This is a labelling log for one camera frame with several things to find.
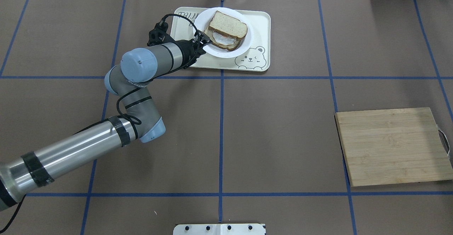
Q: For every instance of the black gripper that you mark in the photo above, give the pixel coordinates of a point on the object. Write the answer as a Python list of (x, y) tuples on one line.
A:
[(185, 52)]

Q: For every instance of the white round plate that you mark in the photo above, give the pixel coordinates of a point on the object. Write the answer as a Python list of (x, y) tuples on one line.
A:
[(202, 21)]

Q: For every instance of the white bread slice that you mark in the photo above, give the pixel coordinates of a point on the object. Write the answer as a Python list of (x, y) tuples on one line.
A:
[(228, 26)]

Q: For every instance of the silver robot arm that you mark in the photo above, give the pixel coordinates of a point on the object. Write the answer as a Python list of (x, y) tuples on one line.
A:
[(138, 117)]

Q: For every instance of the toast with fried egg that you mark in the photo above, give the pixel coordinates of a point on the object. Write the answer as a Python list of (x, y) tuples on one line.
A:
[(223, 42)]

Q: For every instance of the cream plastic tray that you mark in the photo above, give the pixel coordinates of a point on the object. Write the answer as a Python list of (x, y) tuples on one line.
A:
[(253, 54)]

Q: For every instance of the wooden cutting board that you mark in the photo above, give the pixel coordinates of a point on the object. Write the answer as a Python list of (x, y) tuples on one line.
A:
[(392, 146)]

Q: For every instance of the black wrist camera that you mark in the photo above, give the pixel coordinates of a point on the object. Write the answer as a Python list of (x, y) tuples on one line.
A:
[(159, 34)]

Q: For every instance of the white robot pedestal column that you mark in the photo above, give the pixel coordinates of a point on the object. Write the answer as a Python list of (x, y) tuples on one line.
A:
[(220, 229)]

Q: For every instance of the metal cutting board handle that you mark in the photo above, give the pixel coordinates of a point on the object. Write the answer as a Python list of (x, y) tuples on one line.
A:
[(444, 140)]

